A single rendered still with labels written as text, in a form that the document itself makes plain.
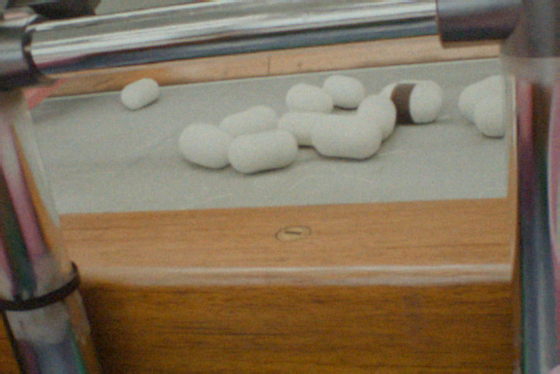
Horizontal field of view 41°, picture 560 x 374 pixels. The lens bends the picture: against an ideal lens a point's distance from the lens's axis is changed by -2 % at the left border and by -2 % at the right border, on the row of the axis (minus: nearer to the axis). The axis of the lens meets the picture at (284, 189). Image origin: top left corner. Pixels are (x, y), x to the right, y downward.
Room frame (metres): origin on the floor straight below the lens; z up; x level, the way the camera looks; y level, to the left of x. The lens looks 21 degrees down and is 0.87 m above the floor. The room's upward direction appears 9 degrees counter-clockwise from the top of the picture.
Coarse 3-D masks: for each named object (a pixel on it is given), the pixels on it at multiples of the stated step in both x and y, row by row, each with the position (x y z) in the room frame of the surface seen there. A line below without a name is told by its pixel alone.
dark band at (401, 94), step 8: (400, 88) 0.40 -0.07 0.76; (408, 88) 0.40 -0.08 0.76; (392, 96) 0.40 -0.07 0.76; (400, 96) 0.40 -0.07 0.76; (408, 96) 0.39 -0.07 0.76; (400, 104) 0.40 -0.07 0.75; (408, 104) 0.39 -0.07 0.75; (400, 112) 0.40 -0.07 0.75; (408, 112) 0.39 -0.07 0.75; (400, 120) 0.40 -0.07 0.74; (408, 120) 0.40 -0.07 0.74
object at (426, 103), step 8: (392, 88) 0.41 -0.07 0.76; (416, 88) 0.40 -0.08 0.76; (424, 88) 0.39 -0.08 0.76; (432, 88) 0.40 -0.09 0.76; (416, 96) 0.39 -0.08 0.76; (424, 96) 0.39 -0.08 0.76; (432, 96) 0.39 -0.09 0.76; (416, 104) 0.39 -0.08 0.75; (424, 104) 0.39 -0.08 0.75; (432, 104) 0.39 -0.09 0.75; (440, 104) 0.39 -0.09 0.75; (416, 112) 0.39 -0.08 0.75; (424, 112) 0.39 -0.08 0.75; (432, 112) 0.39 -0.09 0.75; (416, 120) 0.39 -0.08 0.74; (424, 120) 0.39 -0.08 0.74
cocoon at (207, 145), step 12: (192, 132) 0.38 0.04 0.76; (204, 132) 0.38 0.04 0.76; (216, 132) 0.37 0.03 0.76; (228, 132) 0.38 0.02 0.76; (180, 144) 0.39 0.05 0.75; (192, 144) 0.38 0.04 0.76; (204, 144) 0.37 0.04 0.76; (216, 144) 0.37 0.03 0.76; (228, 144) 0.37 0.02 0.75; (192, 156) 0.38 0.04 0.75; (204, 156) 0.37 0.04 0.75; (216, 156) 0.37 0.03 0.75; (216, 168) 0.37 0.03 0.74
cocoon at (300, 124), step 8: (296, 112) 0.39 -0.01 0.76; (304, 112) 0.39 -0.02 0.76; (312, 112) 0.39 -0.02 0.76; (320, 112) 0.39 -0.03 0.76; (280, 120) 0.39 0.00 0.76; (288, 120) 0.39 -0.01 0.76; (296, 120) 0.39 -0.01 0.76; (304, 120) 0.38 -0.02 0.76; (312, 120) 0.38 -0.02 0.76; (280, 128) 0.39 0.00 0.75; (288, 128) 0.39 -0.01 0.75; (296, 128) 0.38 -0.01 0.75; (304, 128) 0.38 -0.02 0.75; (312, 128) 0.38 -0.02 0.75; (296, 136) 0.38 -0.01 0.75; (304, 136) 0.38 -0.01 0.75; (304, 144) 0.39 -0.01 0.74; (312, 144) 0.38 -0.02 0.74
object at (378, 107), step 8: (368, 96) 0.40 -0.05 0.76; (376, 96) 0.39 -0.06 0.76; (384, 96) 0.39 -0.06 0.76; (360, 104) 0.39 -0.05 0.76; (368, 104) 0.38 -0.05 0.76; (376, 104) 0.38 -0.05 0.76; (384, 104) 0.38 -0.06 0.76; (392, 104) 0.39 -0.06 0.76; (360, 112) 0.38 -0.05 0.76; (368, 112) 0.37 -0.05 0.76; (376, 112) 0.37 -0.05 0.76; (384, 112) 0.37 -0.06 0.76; (392, 112) 0.38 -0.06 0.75; (376, 120) 0.37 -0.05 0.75; (384, 120) 0.37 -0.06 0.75; (392, 120) 0.37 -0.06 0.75; (384, 128) 0.37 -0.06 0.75; (392, 128) 0.37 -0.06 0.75; (384, 136) 0.37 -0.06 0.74
